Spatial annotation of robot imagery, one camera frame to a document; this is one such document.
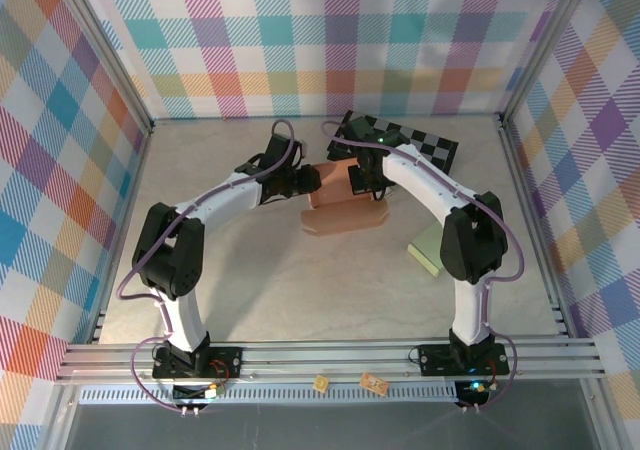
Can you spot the orange paper box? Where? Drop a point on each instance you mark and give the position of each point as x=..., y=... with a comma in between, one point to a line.
x=340, y=215

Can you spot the light green paper box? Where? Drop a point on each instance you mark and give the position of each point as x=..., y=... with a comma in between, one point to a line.
x=425, y=250

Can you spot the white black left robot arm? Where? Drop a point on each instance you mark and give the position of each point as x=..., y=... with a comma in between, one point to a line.
x=220, y=197

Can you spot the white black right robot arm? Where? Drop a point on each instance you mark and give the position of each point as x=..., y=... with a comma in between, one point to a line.
x=425, y=175

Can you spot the black grey chessboard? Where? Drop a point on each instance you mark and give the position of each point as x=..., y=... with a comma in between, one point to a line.
x=435, y=145

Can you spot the small square wooden tile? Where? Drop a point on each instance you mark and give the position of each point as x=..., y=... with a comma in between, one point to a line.
x=321, y=384

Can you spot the small orange printed card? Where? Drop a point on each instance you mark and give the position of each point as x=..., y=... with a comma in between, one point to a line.
x=374, y=384

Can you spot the black connector board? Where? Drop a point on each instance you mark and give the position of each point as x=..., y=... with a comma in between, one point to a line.
x=472, y=395
x=192, y=394

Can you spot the aluminium frame side rail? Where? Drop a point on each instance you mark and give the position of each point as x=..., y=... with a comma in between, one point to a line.
x=136, y=170
x=520, y=180

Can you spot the aluminium frame cross rail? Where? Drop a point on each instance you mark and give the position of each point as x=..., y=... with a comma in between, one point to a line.
x=325, y=357

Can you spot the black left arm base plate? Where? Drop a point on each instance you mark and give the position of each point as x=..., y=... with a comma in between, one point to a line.
x=230, y=354

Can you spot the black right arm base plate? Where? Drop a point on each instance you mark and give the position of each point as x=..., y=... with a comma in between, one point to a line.
x=435, y=360

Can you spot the aluminium frame corner post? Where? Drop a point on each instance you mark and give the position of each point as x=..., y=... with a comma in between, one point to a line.
x=545, y=45
x=106, y=50

